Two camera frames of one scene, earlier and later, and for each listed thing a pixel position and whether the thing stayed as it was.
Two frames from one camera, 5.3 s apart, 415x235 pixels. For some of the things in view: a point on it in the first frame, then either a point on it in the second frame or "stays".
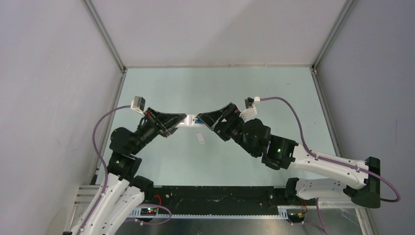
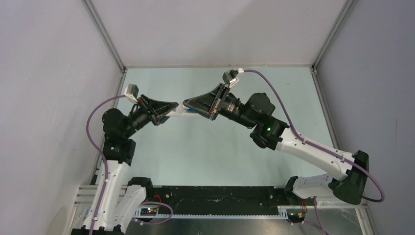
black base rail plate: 224,200 stays
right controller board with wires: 296,215 stays
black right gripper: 214,119 → 211,104
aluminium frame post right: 349,5 stays
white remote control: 189,122 → 182,111
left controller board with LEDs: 149,211 stays
